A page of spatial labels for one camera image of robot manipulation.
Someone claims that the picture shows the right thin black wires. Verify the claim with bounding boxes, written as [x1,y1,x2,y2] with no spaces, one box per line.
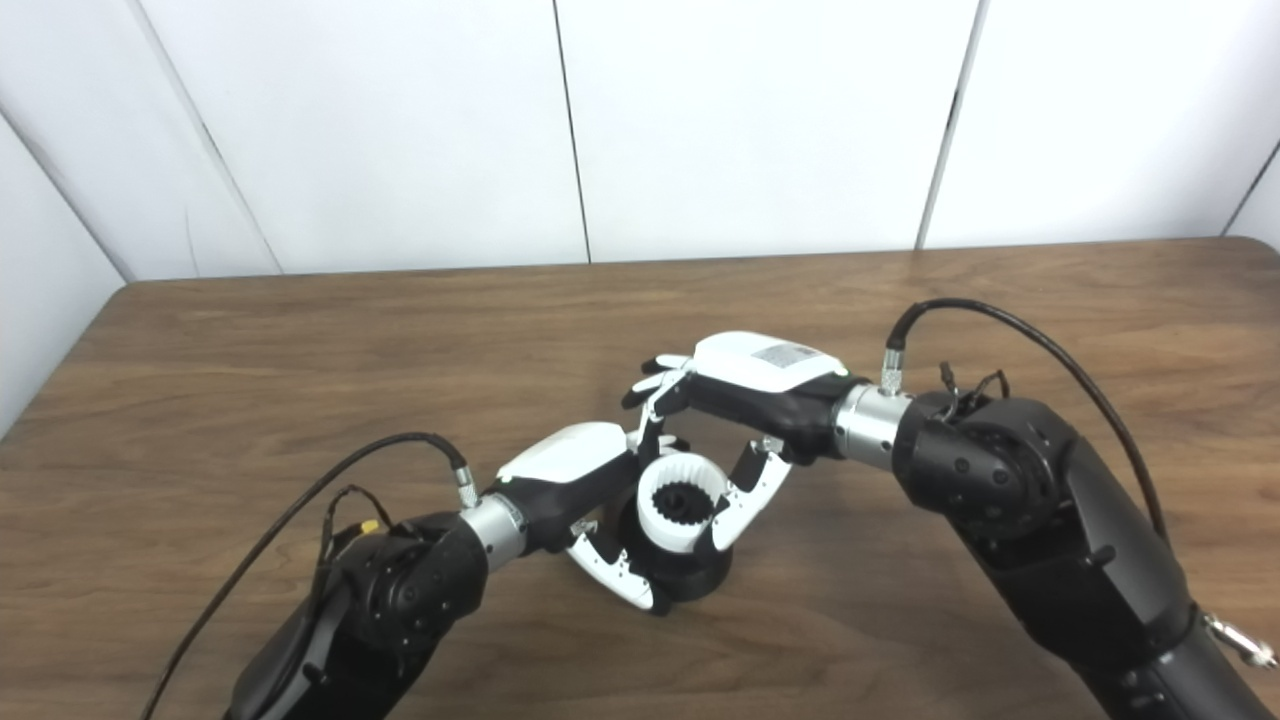
[938,362,1011,416]

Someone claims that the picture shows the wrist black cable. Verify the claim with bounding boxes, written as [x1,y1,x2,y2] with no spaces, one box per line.
[880,298,1278,669]
[140,432,481,720]

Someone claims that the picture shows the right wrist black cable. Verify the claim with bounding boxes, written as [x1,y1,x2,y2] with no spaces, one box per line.
[880,298,1278,669]

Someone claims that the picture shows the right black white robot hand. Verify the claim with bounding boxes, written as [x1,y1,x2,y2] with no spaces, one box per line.
[622,331,851,553]

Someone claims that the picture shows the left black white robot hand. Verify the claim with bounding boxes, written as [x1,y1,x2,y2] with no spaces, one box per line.
[497,422,671,613]

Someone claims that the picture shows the round black plastic part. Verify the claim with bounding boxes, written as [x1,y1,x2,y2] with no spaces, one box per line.
[615,435,733,604]

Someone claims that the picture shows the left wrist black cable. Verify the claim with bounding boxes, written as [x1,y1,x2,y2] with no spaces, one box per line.
[140,432,481,720]

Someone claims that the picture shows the white toothed plastic ring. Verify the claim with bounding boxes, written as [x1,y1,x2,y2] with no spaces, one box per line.
[636,452,729,553]

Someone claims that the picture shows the left thin wires yellow connector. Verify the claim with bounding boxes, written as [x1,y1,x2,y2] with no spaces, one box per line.
[318,485,396,601]

